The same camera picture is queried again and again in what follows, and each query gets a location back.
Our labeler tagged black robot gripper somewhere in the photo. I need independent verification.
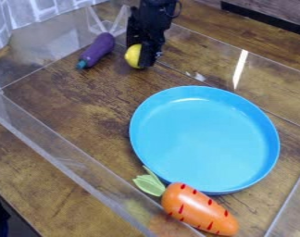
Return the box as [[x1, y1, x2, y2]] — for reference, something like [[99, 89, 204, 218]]
[[125, 0, 177, 69]]

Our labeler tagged yellow toy lemon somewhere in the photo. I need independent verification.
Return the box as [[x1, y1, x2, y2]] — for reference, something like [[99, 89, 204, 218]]
[[124, 44, 141, 69]]

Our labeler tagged purple toy eggplant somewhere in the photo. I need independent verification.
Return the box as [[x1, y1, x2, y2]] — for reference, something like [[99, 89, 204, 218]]
[[76, 32, 115, 69]]

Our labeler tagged blue round tray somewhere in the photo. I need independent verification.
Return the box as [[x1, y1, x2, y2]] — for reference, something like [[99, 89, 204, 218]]
[[128, 86, 279, 195]]

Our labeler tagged white patterned curtain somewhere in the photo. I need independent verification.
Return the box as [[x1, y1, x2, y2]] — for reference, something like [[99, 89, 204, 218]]
[[0, 0, 104, 49]]

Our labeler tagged orange toy carrot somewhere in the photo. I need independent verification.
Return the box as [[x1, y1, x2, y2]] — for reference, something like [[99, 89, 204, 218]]
[[132, 167, 239, 236]]

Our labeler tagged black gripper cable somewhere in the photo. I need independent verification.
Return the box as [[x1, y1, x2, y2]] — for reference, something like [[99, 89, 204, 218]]
[[163, 0, 183, 19]]

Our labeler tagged clear acrylic enclosure wall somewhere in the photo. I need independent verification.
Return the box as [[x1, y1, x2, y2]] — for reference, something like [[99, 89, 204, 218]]
[[0, 0, 300, 237]]

